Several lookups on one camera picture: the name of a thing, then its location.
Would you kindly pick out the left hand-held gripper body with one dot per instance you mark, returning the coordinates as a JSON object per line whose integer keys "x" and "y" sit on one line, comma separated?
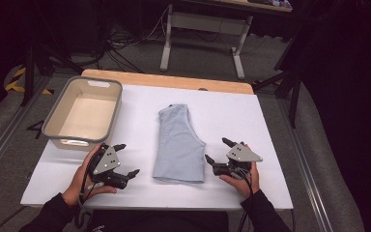
{"x": 108, "y": 162}

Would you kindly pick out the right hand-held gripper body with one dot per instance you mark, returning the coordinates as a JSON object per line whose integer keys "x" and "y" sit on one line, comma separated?
{"x": 241, "y": 154}

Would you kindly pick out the light blue tank top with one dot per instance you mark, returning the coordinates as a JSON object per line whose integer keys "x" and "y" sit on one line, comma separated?
{"x": 178, "y": 151}

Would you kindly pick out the beige basket with grey rim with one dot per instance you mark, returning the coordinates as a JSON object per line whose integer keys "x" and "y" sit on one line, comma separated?
{"x": 87, "y": 116}

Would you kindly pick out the person's right hand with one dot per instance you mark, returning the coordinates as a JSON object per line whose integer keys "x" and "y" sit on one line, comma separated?
{"x": 246, "y": 187}

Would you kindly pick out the person's left hand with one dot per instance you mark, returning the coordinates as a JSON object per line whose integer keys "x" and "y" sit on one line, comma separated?
{"x": 77, "y": 190}

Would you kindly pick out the white table mat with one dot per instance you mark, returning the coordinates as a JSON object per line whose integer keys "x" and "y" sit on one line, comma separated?
{"x": 238, "y": 112}

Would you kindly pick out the person's lap in black clothing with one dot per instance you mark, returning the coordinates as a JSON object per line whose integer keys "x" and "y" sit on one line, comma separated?
{"x": 161, "y": 224}

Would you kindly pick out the black metal stand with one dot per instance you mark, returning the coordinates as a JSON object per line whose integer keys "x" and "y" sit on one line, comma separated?
{"x": 294, "y": 96}

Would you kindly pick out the black tripod stand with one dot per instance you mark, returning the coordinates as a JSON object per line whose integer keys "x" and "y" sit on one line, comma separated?
{"x": 30, "y": 71}

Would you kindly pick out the yellow black floor tape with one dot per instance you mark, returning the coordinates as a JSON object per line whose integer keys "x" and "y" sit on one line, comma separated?
{"x": 19, "y": 72}

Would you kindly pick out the aluminium floor rail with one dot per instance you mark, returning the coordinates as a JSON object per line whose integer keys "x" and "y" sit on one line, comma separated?
{"x": 6, "y": 138}
{"x": 306, "y": 174}

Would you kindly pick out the grey metal frame desk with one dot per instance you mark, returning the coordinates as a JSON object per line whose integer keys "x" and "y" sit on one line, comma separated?
{"x": 206, "y": 24}

